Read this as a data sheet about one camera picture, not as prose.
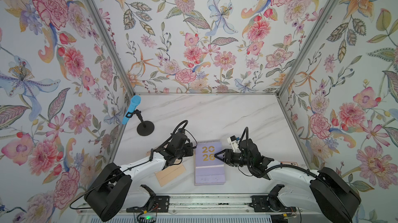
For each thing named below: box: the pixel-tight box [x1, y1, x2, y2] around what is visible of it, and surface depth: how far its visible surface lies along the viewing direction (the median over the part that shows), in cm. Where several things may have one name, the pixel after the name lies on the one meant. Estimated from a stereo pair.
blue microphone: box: [121, 94, 142, 125], surface depth 84 cm
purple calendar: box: [194, 140, 226, 187], surface depth 81 cm
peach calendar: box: [154, 158, 187, 188], surface depth 85 cm
